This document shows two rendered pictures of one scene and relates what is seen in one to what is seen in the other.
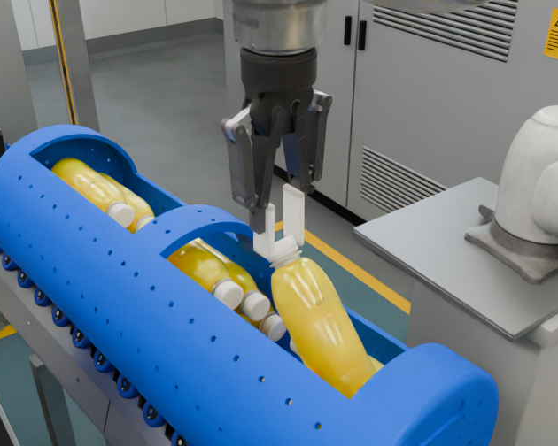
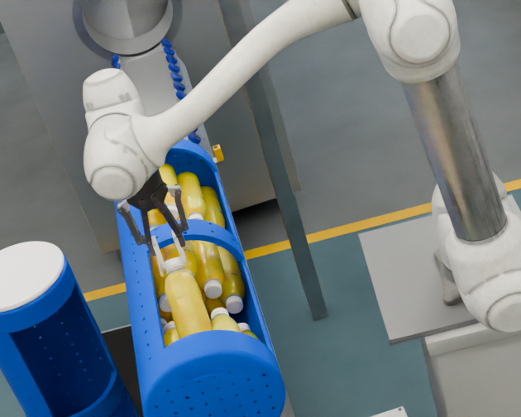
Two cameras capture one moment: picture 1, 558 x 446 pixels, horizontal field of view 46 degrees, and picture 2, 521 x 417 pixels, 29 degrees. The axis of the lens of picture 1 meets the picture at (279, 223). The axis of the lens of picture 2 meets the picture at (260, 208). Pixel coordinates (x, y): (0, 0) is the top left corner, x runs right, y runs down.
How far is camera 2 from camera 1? 1.59 m
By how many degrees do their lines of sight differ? 34
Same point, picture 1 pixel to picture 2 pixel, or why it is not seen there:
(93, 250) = (128, 241)
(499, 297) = (408, 310)
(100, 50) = not seen: outside the picture
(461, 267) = (405, 281)
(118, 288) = (129, 266)
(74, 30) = (236, 21)
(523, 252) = (449, 277)
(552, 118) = not seen: hidden behind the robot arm
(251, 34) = not seen: hidden behind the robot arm
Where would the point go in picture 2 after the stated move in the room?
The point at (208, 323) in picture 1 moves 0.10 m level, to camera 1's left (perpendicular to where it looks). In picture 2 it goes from (143, 297) to (107, 289)
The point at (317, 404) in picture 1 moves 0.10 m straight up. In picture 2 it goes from (154, 348) to (137, 311)
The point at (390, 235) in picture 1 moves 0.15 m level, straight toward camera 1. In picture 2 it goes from (378, 245) to (340, 283)
